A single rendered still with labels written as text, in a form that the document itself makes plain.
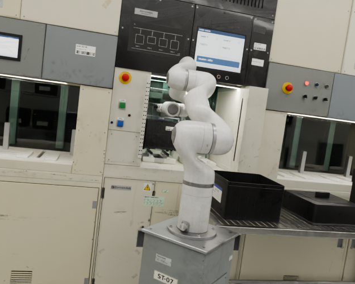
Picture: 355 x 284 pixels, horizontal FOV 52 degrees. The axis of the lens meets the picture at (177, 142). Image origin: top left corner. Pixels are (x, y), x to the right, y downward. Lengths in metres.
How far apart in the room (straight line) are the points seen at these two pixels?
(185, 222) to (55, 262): 1.02
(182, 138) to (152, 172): 0.79
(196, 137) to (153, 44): 0.86
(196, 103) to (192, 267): 0.62
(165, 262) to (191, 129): 0.49
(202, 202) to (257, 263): 1.16
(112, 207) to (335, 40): 1.67
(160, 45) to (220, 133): 0.85
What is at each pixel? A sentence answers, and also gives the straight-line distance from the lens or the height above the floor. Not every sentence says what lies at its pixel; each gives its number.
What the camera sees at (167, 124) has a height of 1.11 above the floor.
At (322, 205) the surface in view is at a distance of 1.85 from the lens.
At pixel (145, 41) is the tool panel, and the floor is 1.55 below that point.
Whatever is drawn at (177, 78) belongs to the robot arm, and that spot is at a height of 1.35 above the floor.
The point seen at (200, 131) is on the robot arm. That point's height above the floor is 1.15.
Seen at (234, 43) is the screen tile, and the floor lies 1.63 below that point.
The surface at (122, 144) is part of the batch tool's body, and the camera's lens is 2.02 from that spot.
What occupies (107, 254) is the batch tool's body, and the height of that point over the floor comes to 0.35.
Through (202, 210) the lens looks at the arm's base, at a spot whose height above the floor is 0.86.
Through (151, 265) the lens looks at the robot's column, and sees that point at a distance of 1.42.
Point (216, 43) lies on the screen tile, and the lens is 2.12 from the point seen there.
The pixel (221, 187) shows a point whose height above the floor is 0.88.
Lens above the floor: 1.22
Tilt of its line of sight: 5 degrees down
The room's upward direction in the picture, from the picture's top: 7 degrees clockwise
